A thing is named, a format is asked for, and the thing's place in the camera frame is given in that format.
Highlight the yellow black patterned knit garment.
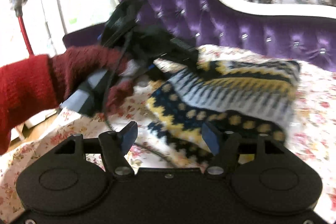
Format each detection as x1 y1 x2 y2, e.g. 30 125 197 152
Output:
147 60 300 163

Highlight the red knit sleeve forearm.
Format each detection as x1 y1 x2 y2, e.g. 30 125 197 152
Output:
1 55 64 155

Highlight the left hand in red glove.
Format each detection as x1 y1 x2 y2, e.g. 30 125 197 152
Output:
49 45 130 104

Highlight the purple tufted velvet headboard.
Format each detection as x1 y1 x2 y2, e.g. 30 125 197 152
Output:
63 0 336 72

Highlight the floral bedspread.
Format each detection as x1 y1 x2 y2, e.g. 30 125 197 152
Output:
1 61 335 223

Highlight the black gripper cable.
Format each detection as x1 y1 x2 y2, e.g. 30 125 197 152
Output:
101 29 176 168

